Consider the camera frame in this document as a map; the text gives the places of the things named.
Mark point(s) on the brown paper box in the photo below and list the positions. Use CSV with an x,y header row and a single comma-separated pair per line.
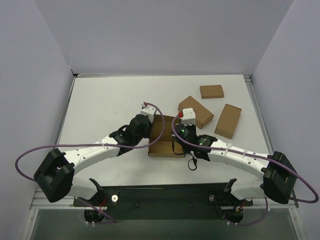
x,y
164,147

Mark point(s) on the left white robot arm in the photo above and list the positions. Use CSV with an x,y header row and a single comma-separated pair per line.
x,y
56,176

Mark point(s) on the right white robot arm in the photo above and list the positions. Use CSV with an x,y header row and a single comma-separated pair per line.
x,y
271,176

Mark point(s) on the folded box middle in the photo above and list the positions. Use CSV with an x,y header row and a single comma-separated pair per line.
x,y
202,115

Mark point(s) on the folded box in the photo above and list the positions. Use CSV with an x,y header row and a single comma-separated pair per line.
x,y
202,115
211,91
228,121

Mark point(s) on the folded box far back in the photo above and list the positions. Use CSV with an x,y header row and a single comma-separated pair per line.
x,y
211,91

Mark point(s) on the folded box right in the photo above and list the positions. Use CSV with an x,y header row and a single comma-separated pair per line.
x,y
228,121

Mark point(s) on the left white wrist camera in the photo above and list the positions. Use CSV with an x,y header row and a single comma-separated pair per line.
x,y
148,111

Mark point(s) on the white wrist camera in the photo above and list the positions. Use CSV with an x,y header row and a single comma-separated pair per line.
x,y
187,117
148,111

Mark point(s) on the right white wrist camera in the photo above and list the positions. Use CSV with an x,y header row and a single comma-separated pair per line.
x,y
187,117

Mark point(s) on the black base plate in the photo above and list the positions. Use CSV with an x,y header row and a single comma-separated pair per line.
x,y
199,201

